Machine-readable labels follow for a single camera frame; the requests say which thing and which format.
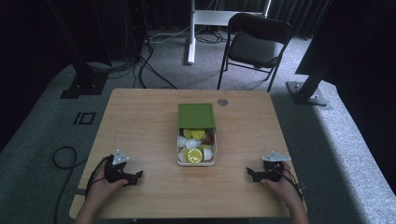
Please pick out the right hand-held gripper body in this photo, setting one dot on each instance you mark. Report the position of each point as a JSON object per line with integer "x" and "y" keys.
{"x": 274, "y": 169}

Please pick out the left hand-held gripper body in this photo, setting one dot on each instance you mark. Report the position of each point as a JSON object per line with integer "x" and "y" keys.
{"x": 114, "y": 171}

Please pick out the person's left hand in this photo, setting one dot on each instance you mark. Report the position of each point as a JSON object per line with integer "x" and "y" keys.
{"x": 104, "y": 188}

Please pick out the person's right hand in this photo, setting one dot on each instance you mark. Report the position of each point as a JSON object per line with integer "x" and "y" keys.
{"x": 281, "y": 188}

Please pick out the grey tape piece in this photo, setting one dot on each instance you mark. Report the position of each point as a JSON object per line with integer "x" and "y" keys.
{"x": 80, "y": 192}

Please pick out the white drawer tray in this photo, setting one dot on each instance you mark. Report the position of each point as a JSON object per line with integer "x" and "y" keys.
{"x": 179, "y": 161}

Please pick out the brown capsule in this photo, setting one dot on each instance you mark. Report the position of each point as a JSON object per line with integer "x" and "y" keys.
{"x": 208, "y": 138}

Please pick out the pile of yellow white capsules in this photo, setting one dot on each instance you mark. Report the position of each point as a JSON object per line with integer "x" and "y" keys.
{"x": 195, "y": 155}

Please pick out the green box sleeve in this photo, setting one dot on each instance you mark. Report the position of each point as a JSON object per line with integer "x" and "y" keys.
{"x": 196, "y": 115}

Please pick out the black metal stand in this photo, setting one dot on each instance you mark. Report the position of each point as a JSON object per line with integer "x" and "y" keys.
{"x": 84, "y": 74}
{"x": 311, "y": 84}

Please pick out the black folding chair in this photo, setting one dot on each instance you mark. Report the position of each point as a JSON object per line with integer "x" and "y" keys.
{"x": 255, "y": 46}

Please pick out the dark curtain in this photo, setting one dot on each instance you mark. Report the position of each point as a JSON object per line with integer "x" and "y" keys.
{"x": 299, "y": 14}

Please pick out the white desk frame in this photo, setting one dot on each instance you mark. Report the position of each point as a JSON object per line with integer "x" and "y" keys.
{"x": 193, "y": 37}

